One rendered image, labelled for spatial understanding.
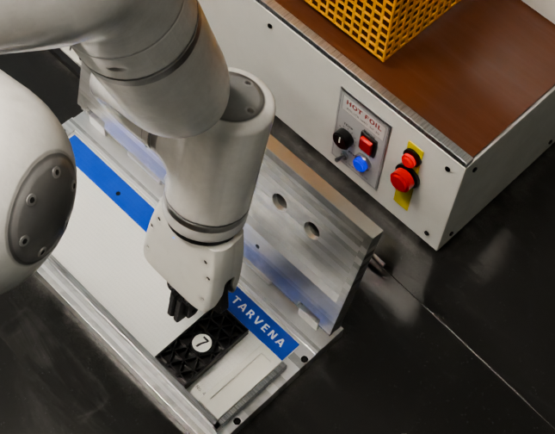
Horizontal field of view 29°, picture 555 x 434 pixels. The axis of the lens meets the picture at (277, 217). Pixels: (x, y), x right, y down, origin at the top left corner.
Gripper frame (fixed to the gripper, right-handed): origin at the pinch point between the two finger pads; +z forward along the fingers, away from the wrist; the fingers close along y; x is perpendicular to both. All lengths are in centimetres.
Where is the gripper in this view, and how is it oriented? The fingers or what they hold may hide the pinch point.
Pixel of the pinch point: (184, 300)
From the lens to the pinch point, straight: 117.8
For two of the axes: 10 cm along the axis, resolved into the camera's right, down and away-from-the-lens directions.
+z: -1.9, 6.2, 7.6
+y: 7.0, 6.3, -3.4
